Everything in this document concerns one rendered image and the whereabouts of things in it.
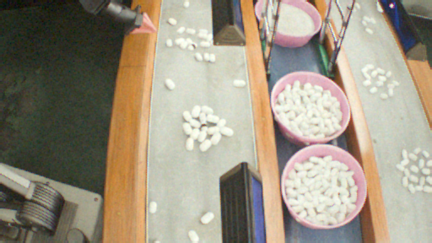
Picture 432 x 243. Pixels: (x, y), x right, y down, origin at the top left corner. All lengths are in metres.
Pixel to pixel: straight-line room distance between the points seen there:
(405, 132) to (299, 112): 0.41
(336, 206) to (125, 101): 0.69
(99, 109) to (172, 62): 0.93
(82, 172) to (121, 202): 0.98
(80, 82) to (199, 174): 1.39
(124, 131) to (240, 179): 0.55
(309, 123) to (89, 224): 0.80
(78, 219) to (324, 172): 0.82
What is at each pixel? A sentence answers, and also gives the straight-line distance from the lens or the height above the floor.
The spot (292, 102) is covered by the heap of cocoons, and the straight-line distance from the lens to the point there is 1.31.
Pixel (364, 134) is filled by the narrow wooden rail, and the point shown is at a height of 0.76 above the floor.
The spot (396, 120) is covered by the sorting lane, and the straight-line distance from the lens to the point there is 1.42.
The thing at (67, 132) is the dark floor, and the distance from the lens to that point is 2.20.
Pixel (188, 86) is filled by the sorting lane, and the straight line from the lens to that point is 1.31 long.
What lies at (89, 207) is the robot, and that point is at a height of 0.47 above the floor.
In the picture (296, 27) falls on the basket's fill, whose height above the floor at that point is 0.73.
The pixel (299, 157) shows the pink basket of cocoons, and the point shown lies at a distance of 1.19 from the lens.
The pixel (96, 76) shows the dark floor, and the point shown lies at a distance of 2.40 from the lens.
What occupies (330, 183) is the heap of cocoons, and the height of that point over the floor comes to 0.73.
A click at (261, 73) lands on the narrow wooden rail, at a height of 0.76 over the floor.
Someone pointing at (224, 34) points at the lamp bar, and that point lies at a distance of 0.98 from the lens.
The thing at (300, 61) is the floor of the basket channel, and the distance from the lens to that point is 1.54.
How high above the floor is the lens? 1.75
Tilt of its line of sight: 55 degrees down
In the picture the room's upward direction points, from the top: 5 degrees clockwise
